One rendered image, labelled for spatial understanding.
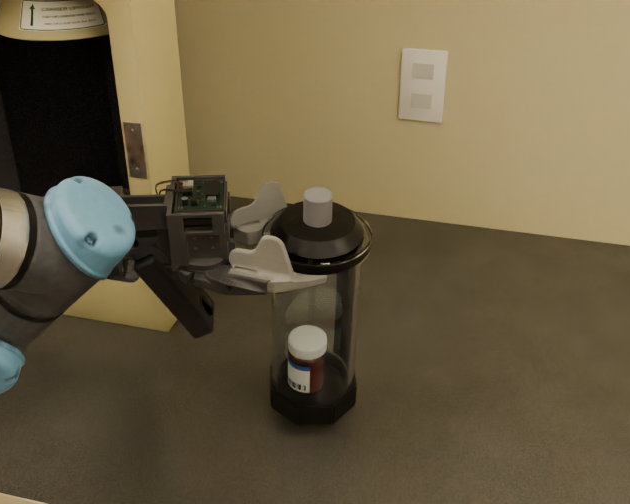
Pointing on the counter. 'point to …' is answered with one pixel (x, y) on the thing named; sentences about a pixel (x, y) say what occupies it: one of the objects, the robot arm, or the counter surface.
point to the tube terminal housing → (162, 99)
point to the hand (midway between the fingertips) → (315, 252)
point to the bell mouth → (49, 19)
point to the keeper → (135, 150)
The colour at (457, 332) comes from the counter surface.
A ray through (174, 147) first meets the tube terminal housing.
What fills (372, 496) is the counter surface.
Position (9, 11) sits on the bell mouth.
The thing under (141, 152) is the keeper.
